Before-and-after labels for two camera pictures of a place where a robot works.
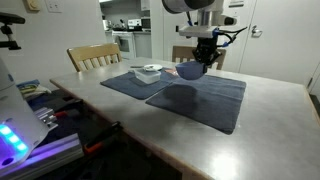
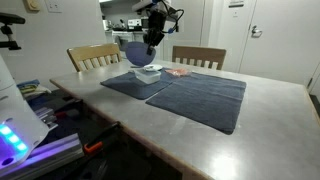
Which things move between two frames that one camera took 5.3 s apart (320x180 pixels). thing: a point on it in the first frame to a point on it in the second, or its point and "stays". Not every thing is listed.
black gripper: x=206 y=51 to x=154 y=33
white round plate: x=152 y=67 stays
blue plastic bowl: x=190 y=70 to x=136 y=53
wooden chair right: x=185 y=54 stays
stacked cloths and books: x=32 y=89 stays
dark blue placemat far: x=213 y=101 stays
